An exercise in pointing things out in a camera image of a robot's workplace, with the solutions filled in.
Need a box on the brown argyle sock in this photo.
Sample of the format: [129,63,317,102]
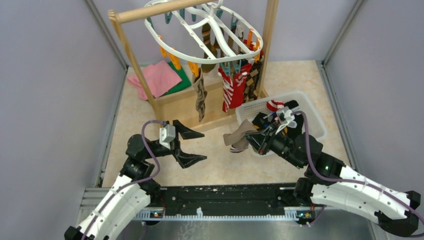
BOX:
[243,55,264,103]

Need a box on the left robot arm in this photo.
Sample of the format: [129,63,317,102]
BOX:
[64,119,207,240]

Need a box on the beige argyle sock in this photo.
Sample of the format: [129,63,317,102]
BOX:
[192,67,208,123]

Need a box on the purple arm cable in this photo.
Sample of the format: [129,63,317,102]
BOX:
[81,119,167,240]
[291,110,424,238]

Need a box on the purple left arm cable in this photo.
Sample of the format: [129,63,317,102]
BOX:
[81,119,167,240]

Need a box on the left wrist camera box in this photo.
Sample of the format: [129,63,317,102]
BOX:
[159,124,176,150]

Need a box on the white round clip hanger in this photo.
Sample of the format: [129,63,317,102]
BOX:
[144,0,264,66]

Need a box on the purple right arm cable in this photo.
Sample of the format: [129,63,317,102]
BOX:
[291,110,424,238]

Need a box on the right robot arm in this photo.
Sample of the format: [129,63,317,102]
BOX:
[244,124,424,238]

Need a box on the white plastic laundry basket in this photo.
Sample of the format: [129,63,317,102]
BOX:
[235,90,328,142]

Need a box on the green cloth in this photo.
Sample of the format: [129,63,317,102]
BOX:
[164,61,192,96]

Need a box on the red white striped sock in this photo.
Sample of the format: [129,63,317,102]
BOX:
[218,68,241,113]

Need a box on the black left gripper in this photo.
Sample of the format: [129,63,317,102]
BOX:
[144,119,207,168]

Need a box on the pink cloth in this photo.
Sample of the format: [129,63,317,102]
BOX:
[142,60,181,98]

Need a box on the wooden hanger rack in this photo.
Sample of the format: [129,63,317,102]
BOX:
[108,0,279,130]

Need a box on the taupe sock maroon striped cuff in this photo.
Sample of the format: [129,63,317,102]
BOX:
[223,119,257,153]

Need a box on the orange clothes clip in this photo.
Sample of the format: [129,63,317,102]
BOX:
[168,52,182,70]
[246,28,255,48]
[157,35,168,58]

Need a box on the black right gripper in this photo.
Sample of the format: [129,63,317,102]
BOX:
[242,121,304,169]

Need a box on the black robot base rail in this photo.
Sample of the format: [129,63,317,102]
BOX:
[135,183,323,226]

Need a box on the teal clothes clip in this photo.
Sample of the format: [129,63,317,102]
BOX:
[220,61,235,77]
[232,59,242,74]

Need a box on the olive striped hanging sock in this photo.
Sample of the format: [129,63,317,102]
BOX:
[201,23,218,74]

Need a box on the black sock in basket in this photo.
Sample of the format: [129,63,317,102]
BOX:
[252,100,304,139]

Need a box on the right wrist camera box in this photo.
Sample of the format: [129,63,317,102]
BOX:
[276,107,298,132]

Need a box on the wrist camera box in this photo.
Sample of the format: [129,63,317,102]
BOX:
[159,124,176,150]
[276,107,298,132]

